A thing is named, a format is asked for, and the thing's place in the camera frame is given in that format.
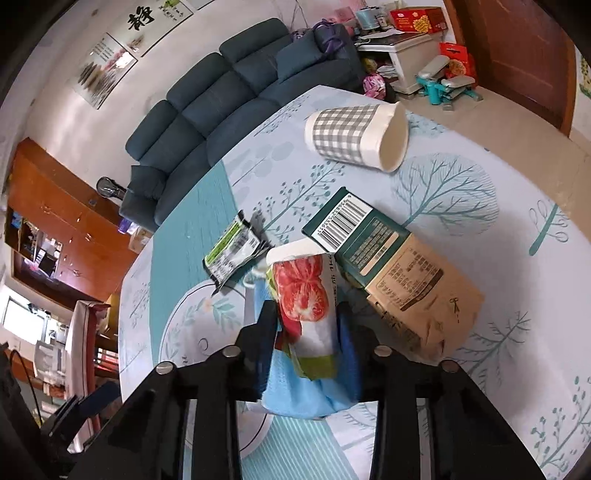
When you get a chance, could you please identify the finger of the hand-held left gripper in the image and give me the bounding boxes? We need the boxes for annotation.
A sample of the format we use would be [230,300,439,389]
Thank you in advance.
[41,381,122,446]

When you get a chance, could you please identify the pink patterned bag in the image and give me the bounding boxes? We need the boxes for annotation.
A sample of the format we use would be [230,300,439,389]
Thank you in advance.
[362,73,387,100]

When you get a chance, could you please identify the dark blue sofa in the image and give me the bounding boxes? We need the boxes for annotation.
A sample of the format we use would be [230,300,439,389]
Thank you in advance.
[119,17,365,234]

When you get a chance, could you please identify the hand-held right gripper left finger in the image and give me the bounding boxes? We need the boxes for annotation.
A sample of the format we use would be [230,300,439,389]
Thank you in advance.
[69,300,280,480]

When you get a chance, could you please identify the grey checked paper cup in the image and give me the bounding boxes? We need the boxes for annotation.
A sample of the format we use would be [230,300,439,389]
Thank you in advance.
[305,102,409,174]

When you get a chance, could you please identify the tomato print snack packet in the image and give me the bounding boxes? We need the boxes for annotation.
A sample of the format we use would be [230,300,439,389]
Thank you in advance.
[267,237,342,381]

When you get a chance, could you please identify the small cardboard box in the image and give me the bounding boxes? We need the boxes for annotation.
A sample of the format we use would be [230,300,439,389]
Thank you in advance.
[119,217,154,254]

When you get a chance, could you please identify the green and black wrapper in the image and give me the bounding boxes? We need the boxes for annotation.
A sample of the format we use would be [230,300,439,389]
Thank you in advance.
[203,210,271,296]

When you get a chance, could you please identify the black fan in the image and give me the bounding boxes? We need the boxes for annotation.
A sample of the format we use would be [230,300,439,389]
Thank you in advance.
[97,176,126,201]

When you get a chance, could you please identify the red gift box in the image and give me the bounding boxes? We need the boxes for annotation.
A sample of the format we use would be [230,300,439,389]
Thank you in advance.
[390,7,448,34]

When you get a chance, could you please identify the white side table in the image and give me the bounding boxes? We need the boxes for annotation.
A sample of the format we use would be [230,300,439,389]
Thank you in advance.
[358,30,446,95]

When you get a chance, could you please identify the teal stepper machine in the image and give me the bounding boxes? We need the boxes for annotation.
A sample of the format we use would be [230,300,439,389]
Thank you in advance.
[416,55,483,112]

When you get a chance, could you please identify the purple ribbon bag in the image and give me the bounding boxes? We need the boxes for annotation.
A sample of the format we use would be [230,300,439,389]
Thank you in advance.
[292,18,347,54]

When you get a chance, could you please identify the red gift bag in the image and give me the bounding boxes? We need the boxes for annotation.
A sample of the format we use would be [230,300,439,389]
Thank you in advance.
[438,41,477,79]

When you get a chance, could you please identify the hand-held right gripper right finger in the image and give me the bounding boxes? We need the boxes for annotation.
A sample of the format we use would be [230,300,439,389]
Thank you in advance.
[336,301,546,480]

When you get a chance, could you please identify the chair with white cloth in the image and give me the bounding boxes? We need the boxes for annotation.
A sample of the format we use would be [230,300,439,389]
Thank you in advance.
[65,300,122,402]

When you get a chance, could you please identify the brown and green paper bag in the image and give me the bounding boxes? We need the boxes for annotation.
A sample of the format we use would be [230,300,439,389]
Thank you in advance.
[301,187,485,366]

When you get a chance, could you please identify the glass framed wall picture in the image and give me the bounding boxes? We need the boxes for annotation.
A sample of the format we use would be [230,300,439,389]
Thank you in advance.
[69,32,138,110]

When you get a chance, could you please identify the calligraphy wall poster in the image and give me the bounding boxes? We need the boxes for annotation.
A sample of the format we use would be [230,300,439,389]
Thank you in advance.
[108,0,195,58]

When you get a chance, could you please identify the colourful wall chart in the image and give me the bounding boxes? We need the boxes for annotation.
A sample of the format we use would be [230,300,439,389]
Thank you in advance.
[575,46,591,100]

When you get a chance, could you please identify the wooden cabinet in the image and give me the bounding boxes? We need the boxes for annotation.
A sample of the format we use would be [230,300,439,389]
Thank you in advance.
[4,137,153,310]

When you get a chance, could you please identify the dark blue cushion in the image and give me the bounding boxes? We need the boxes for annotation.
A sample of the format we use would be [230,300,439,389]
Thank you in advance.
[276,39,326,84]

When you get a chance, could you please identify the blue face mask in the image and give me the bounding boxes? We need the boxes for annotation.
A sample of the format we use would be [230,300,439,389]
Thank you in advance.
[240,268,363,420]

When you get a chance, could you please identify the wooden door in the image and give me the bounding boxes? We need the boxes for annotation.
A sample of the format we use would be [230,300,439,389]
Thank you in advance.
[445,0,578,137]

